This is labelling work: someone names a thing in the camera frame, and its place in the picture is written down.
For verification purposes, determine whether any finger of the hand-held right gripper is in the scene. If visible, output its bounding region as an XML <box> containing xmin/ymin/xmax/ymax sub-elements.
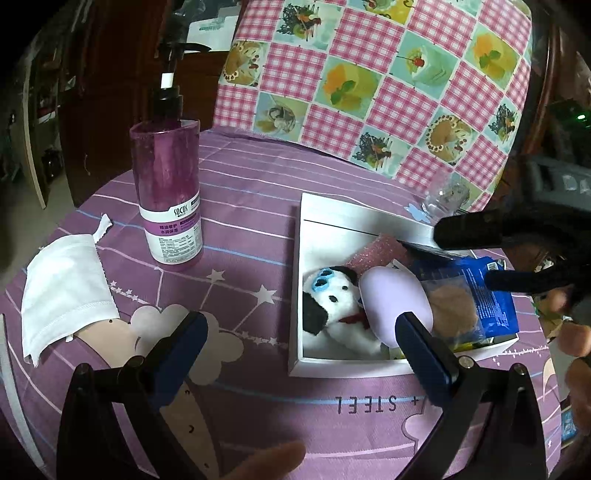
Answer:
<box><xmin>485</xmin><ymin>270</ymin><xmax>578</xmax><ymax>297</ymax></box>
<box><xmin>399</xmin><ymin>208</ymin><xmax>522</xmax><ymax>259</ymax></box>

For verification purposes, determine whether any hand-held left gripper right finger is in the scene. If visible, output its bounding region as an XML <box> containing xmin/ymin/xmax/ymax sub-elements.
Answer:
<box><xmin>394</xmin><ymin>312</ymin><xmax>548</xmax><ymax>480</ymax></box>

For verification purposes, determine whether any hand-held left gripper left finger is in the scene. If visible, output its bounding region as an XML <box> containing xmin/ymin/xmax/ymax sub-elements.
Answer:
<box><xmin>56</xmin><ymin>311</ymin><xmax>209</xmax><ymax>480</ymax></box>

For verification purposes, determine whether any blue foil packet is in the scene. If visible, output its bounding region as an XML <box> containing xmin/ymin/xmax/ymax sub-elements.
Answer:
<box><xmin>411</xmin><ymin>256</ymin><xmax>517</xmax><ymax>335</ymax></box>

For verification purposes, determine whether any clear packet of beige pads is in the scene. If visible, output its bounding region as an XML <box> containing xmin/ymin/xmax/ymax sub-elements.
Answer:
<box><xmin>418</xmin><ymin>270</ymin><xmax>485</xmax><ymax>344</ymax></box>

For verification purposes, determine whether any lavender oval sponge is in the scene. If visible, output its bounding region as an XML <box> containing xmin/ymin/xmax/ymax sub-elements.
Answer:
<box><xmin>359</xmin><ymin>264</ymin><xmax>435</xmax><ymax>348</ymax></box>

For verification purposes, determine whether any black and white plush toy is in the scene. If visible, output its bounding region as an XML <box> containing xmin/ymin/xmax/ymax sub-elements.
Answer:
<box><xmin>301</xmin><ymin>265</ymin><xmax>393</xmax><ymax>357</ymax></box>

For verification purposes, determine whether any pink glitter scouring cloth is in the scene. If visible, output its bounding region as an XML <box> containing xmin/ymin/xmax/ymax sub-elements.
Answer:
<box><xmin>346</xmin><ymin>233</ymin><xmax>409</xmax><ymax>273</ymax></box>

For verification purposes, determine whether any white cardboard box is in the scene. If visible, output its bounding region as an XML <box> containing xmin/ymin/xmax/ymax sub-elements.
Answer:
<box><xmin>287</xmin><ymin>192</ymin><xmax>518</xmax><ymax>379</ymax></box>

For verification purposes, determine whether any person's right hand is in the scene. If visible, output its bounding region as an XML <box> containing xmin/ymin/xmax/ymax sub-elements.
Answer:
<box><xmin>538</xmin><ymin>286</ymin><xmax>591</xmax><ymax>416</ymax></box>

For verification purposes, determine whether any person's left hand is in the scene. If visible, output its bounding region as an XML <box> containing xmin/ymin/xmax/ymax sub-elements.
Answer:
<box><xmin>221</xmin><ymin>440</ymin><xmax>306</xmax><ymax>480</ymax></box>

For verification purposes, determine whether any clear glass cup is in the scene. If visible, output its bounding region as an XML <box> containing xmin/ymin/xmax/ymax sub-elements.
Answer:
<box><xmin>421</xmin><ymin>173</ymin><xmax>471</xmax><ymax>225</ymax></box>

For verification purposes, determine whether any white face mask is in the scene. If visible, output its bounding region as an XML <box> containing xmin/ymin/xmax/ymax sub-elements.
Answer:
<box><xmin>21</xmin><ymin>234</ymin><xmax>118</xmax><ymax>367</ymax></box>

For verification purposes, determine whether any purple striped tablecloth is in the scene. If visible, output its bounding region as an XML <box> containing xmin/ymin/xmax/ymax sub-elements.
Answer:
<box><xmin>0</xmin><ymin>129</ymin><xmax>578</xmax><ymax>480</ymax></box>

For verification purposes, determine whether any small torn white wrapper piece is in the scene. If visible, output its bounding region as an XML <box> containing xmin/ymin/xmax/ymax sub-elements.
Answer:
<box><xmin>91</xmin><ymin>213</ymin><xmax>114</xmax><ymax>244</ymax></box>

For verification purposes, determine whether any purple pump bottle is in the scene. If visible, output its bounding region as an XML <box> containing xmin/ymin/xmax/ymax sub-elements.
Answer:
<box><xmin>128</xmin><ymin>41</ymin><xmax>212</xmax><ymax>271</ymax></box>

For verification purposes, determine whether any white paper strip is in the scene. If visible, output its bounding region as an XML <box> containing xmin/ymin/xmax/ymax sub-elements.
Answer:
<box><xmin>0</xmin><ymin>314</ymin><xmax>47</xmax><ymax>469</ymax></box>

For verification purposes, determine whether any pink checkered printed cloth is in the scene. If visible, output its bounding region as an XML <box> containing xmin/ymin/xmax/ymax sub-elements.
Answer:
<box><xmin>212</xmin><ymin>0</ymin><xmax>534</xmax><ymax>215</ymax></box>

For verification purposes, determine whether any dark wooden cabinet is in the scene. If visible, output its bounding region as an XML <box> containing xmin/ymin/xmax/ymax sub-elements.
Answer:
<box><xmin>28</xmin><ymin>0</ymin><xmax>241</xmax><ymax>208</ymax></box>

